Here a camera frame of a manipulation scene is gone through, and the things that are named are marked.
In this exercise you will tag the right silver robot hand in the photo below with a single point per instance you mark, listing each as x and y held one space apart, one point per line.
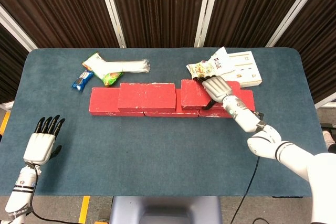
216 87

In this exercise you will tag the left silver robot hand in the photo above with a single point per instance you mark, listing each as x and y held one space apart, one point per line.
39 146

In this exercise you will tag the red foam brick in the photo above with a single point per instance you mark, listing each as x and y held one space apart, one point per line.
147 95
103 98
170 114
248 98
191 93

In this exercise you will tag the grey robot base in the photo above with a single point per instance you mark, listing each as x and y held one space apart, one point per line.
162 211

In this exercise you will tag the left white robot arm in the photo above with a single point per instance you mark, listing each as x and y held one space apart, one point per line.
19 192

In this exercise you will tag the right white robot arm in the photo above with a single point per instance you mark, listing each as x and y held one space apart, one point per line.
288 155

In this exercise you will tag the white nut snack bag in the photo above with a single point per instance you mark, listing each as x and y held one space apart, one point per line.
210 66

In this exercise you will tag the white flat cardboard box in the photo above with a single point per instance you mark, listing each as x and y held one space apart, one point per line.
246 72

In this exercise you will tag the yellow floor tape strip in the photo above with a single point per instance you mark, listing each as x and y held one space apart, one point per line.
4 121
84 209

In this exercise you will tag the blue cookie packet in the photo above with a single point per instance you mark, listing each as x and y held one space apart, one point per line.
82 80

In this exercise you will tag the blue felt table cover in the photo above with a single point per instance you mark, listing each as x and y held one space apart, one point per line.
157 150

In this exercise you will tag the brown pleated screen panel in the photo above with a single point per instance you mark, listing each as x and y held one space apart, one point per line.
157 6
257 3
8 58
57 6
315 37

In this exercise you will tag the green snack packet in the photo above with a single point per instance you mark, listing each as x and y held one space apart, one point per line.
111 78

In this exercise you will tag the green orange snack bag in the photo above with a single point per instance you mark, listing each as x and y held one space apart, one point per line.
94 62

